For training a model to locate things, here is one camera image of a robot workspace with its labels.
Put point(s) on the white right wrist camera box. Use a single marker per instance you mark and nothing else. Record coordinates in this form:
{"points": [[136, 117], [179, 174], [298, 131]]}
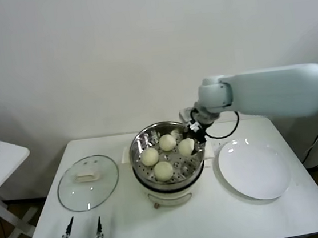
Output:
{"points": [[186, 116]]}

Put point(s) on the white folding side table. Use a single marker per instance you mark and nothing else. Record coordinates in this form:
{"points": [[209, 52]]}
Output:
{"points": [[6, 165]]}

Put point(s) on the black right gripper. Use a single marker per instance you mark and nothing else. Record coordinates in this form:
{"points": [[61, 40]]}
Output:
{"points": [[198, 133]]}

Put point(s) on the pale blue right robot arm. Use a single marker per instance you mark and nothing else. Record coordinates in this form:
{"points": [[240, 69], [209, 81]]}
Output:
{"points": [[273, 91]]}

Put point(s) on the stainless steel steamer basket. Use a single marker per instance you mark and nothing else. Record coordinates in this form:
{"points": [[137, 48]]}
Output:
{"points": [[139, 144]]}

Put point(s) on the white round plate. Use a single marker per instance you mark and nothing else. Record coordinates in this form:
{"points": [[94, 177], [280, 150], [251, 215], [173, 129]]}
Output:
{"points": [[253, 168]]}

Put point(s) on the white steamed baozi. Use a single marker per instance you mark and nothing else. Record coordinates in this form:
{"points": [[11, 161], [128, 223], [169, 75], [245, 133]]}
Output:
{"points": [[163, 170], [149, 156], [167, 142], [184, 147]]}

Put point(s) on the white electric cooker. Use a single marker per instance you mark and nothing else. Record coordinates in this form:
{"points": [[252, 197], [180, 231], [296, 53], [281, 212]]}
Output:
{"points": [[170, 196]]}

